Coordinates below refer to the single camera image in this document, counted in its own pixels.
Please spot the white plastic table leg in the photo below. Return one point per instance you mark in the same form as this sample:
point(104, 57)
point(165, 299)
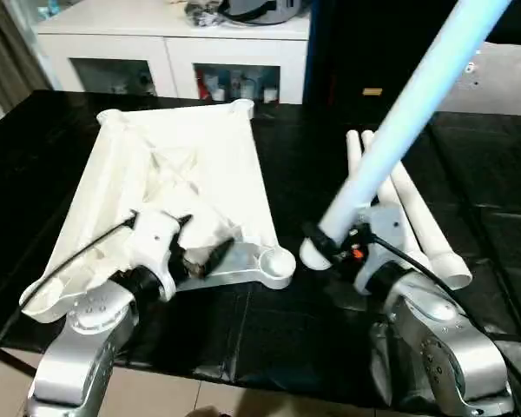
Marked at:
point(354, 147)
point(395, 130)
point(417, 208)
point(386, 191)

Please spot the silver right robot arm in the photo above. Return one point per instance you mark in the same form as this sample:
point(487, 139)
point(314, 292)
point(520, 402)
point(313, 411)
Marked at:
point(430, 339)

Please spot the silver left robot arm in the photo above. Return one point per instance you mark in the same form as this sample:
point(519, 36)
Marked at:
point(78, 347)

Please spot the black mat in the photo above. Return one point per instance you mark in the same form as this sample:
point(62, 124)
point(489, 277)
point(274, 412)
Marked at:
point(286, 330)

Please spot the small gold label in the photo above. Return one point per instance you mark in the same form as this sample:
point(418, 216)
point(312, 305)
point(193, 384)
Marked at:
point(372, 91)

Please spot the black cabinet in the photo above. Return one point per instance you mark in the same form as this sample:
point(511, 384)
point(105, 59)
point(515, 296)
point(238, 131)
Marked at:
point(343, 52)

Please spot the white cabinet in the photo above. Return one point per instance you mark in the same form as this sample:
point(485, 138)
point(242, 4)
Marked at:
point(178, 48)

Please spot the grey cushion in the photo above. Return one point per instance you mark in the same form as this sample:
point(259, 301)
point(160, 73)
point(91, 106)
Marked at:
point(503, 87)

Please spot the dark bag on cabinet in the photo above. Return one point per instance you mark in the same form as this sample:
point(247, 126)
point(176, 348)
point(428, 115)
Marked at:
point(260, 11)

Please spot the dark clutter pile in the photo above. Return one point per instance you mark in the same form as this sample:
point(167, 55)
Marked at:
point(204, 13)

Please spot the beige curtain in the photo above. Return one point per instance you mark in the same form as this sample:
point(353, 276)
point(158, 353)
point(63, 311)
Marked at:
point(8, 56)

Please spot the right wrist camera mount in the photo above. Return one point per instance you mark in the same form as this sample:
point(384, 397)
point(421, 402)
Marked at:
point(386, 221)

